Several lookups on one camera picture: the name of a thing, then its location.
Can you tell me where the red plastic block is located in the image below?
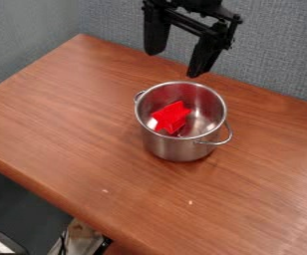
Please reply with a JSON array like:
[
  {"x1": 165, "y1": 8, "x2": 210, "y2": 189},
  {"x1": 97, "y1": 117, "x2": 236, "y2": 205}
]
[{"x1": 152, "y1": 101, "x2": 190, "y2": 134}]

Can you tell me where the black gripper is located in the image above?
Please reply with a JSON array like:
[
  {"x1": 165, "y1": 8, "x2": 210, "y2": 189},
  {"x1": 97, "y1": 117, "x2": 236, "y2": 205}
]
[{"x1": 143, "y1": 0, "x2": 242, "y2": 78}]

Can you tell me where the wooden table leg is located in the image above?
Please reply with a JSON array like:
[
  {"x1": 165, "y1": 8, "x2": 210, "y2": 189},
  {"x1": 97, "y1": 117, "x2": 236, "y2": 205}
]
[{"x1": 47, "y1": 218, "x2": 113, "y2": 255}]

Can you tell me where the stainless steel pot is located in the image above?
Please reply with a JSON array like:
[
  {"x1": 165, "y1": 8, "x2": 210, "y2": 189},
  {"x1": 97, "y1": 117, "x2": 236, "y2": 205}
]
[{"x1": 134, "y1": 81, "x2": 233, "y2": 162}]

